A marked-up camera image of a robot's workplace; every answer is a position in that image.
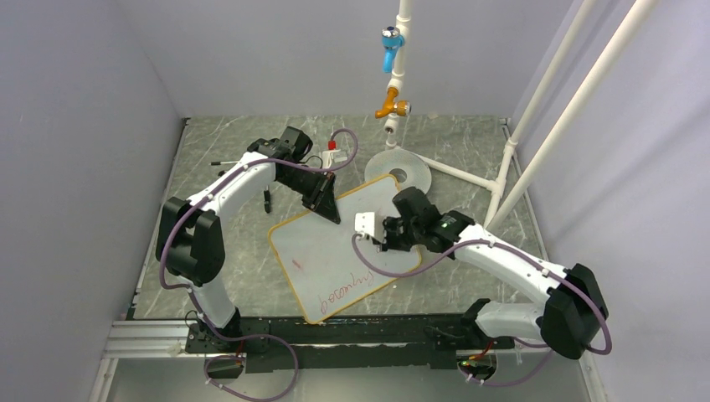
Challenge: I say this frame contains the yellow-framed whiteboard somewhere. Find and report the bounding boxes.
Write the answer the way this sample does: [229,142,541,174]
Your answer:
[268,174,422,324]

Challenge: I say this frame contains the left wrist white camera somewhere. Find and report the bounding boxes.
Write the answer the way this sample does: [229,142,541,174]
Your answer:
[320,140,350,172]

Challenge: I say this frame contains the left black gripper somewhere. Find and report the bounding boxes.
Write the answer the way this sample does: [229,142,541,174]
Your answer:
[279,165,341,224]

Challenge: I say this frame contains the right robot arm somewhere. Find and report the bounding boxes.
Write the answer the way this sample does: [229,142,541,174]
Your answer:
[381,188,612,359]

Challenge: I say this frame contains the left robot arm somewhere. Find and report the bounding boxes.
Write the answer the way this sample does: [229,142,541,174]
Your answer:
[156,126,341,352]

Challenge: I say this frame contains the blue valve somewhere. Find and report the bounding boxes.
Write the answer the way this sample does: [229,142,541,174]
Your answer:
[381,26,405,73]

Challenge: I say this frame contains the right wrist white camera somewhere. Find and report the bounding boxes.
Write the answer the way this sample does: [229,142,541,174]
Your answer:
[354,212,385,245]

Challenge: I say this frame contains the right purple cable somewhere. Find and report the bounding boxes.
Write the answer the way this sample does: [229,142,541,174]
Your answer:
[351,233,614,389]

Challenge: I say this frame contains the white perforated disc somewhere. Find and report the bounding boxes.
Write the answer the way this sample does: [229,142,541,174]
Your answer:
[364,148,432,193]

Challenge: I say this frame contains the wrist white camera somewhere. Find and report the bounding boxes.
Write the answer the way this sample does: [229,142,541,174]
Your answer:
[354,212,385,245]
[320,140,350,172]

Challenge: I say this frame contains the white PVC pipe frame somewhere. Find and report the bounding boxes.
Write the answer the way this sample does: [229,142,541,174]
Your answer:
[380,1,657,230]

